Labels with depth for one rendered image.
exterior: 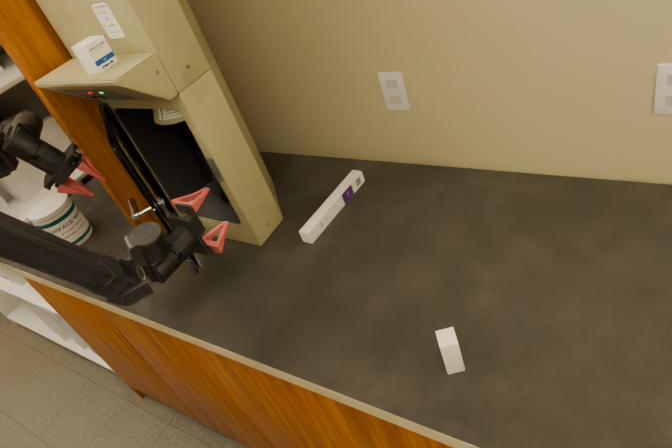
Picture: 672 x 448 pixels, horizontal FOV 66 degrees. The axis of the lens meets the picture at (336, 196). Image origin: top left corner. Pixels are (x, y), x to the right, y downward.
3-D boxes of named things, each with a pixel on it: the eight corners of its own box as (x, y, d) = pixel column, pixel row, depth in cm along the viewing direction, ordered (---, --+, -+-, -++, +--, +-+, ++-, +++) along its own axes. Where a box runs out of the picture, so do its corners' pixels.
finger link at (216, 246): (228, 206, 112) (200, 237, 106) (241, 230, 116) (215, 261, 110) (206, 203, 115) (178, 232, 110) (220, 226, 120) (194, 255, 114)
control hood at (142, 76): (95, 94, 131) (71, 58, 125) (179, 94, 113) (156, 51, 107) (58, 119, 124) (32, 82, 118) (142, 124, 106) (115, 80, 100)
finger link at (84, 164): (91, 189, 123) (53, 168, 117) (110, 166, 122) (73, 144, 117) (92, 202, 117) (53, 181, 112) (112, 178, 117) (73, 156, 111)
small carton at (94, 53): (104, 62, 113) (89, 36, 110) (118, 61, 110) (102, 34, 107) (87, 73, 110) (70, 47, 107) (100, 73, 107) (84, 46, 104)
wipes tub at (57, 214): (79, 222, 181) (53, 189, 172) (100, 228, 173) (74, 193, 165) (48, 249, 173) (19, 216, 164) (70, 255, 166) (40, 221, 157)
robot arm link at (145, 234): (111, 277, 104) (126, 307, 98) (88, 241, 95) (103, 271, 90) (167, 248, 108) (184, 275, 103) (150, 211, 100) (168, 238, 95)
